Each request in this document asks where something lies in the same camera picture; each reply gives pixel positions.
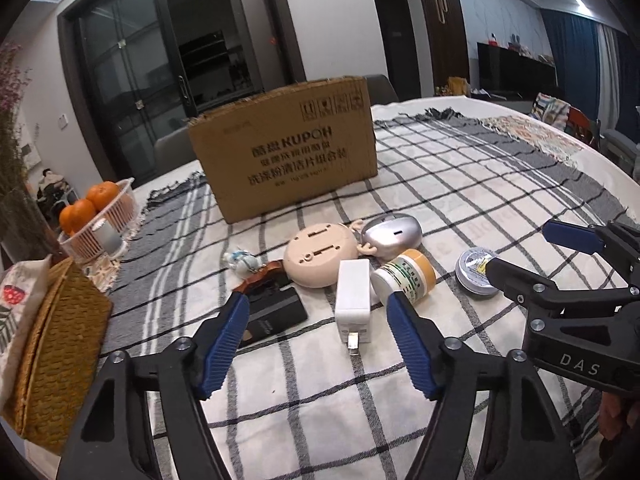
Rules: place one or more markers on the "silver oval case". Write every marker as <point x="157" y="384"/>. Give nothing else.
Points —
<point x="386" y="237"/>

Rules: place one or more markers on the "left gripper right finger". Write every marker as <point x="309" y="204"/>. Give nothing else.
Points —
<point x="523" y="438"/>

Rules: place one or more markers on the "black rectangular case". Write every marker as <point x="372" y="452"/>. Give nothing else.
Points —
<point x="272" y="311"/>

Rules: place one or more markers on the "small white cup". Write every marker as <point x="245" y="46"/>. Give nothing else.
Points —
<point x="108" y="237"/>

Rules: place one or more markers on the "person's right hand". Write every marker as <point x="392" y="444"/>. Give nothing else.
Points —
<point x="614" y="417"/>

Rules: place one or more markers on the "brown cardboard box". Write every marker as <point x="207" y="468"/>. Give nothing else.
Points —
<point x="285" y="146"/>

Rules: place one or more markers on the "grey dining chair right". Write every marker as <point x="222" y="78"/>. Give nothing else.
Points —
<point x="381" y="91"/>

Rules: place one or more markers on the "orange fruit left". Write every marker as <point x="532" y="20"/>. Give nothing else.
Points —
<point x="75" y="216"/>

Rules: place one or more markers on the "colourful patterned cloth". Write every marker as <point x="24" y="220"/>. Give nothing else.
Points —
<point x="544" y="138"/>

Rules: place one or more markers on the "beige round deer gadget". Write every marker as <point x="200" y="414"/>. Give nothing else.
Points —
<point x="313" y="256"/>

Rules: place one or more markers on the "dark glass sliding door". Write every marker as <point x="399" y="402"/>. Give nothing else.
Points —
<point x="138" y="70"/>

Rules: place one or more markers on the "orange fruit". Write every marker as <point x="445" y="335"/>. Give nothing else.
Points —
<point x="75" y="216"/>
<point x="102" y="194"/>

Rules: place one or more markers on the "small white blue figurine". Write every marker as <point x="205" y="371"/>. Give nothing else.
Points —
<point x="242" y="262"/>

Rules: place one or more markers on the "black tv cabinet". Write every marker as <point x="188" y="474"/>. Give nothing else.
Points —
<point x="505" y="72"/>

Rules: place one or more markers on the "white plastic fruit basket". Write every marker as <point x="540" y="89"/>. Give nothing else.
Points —
<point x="121" y="212"/>

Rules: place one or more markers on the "white power adapter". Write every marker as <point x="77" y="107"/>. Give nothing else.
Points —
<point x="352" y="311"/>

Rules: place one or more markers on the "grey plaid tablecloth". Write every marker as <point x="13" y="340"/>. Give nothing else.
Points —
<point x="329" y="397"/>

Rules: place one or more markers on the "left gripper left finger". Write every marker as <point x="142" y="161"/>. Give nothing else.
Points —
<point x="112" y="437"/>

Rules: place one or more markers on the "dried pink flower bouquet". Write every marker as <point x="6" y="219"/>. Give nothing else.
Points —
<point x="24" y="233"/>

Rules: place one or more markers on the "grey dining chair left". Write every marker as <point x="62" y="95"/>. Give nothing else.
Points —
<point x="173" y="151"/>

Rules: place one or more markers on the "brown wooden piece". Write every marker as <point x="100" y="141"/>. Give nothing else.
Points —
<point x="271" y="273"/>

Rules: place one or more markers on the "white jar orange lid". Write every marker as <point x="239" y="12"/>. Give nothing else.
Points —
<point x="410" y="273"/>

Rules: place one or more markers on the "orange fruit right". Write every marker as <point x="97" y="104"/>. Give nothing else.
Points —
<point x="102" y="194"/>

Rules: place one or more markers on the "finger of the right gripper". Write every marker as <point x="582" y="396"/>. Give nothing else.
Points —
<point x="537" y="293"/>
<point x="615" y="242"/>

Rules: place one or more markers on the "round silver tin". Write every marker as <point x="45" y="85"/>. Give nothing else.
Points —
<point x="471" y="272"/>

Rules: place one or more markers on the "grey dining chair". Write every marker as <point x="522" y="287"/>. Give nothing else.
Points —
<point x="381" y="91"/>
<point x="173" y="151"/>

